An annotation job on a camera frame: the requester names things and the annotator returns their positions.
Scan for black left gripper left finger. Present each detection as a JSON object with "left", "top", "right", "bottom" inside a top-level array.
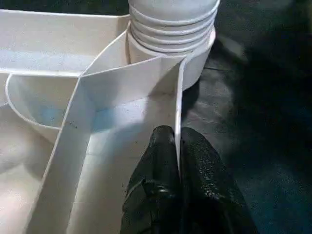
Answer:
[{"left": 121, "top": 125, "right": 182, "bottom": 234}]

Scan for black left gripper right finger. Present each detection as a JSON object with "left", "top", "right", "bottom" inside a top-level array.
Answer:
[{"left": 179, "top": 127, "right": 258, "bottom": 234}]

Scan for white plastic table leg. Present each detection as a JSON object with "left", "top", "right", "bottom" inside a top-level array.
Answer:
[{"left": 128, "top": 0, "right": 221, "bottom": 53}]

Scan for black work mat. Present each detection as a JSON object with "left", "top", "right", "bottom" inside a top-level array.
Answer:
[{"left": 0, "top": 0, "right": 312, "bottom": 234}]

